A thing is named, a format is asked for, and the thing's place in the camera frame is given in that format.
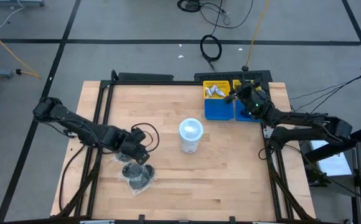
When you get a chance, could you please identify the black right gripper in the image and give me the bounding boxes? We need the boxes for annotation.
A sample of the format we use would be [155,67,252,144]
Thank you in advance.
[223,79,274,121]

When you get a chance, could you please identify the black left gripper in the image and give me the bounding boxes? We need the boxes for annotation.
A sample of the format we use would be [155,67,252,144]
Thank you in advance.
[119,127,152,166]

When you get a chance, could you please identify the black disc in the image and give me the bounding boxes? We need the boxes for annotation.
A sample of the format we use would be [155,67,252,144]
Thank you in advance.
[143,164,156,180]
[128,174,152,197]
[121,162,144,179]
[115,151,132,163]

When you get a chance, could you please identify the yellow plastic basket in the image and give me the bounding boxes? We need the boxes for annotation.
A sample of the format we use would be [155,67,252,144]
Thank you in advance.
[232,79,262,94]

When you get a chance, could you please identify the small white tube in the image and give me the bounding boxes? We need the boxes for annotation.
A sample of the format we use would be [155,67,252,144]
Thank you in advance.
[202,80,232,100]

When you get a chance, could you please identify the perforated black floor plate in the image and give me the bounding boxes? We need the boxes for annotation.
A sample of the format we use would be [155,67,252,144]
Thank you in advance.
[194,70,273,83]

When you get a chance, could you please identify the white plastic cup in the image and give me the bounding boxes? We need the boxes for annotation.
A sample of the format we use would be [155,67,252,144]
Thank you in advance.
[178,118,205,154]

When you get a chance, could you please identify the white board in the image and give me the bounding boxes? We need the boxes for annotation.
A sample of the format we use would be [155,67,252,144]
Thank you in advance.
[310,139,353,177]

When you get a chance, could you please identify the coiled black cable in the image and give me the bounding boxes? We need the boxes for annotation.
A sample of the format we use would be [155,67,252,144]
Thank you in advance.
[199,34,223,71]

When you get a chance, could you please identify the yellow hanging cable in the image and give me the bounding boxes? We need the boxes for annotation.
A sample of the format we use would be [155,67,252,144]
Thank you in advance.
[245,0,271,72]

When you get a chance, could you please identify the black aluminium table frame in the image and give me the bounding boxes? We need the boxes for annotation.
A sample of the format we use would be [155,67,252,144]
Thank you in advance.
[55,70,317,223]

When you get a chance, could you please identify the tangled black floor cables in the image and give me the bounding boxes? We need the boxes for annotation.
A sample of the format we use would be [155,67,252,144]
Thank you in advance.
[176,0,255,29]

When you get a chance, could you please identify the yellow floor cable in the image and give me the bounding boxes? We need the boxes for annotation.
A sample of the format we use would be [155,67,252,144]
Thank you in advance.
[0,23,41,91]

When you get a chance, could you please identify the white floor cable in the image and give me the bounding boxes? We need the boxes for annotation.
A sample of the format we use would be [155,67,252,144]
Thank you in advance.
[0,0,25,62]

